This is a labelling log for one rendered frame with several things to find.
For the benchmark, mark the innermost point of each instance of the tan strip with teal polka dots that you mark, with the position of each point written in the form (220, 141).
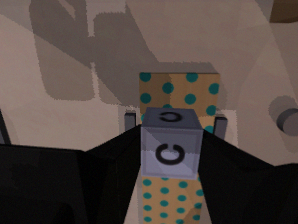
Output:
(176, 201)

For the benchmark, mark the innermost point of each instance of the grey cube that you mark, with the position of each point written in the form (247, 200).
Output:
(171, 140)

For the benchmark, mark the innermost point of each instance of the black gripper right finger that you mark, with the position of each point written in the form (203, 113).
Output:
(240, 188)

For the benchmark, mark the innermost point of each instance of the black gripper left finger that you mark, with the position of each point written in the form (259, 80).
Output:
(97, 184)

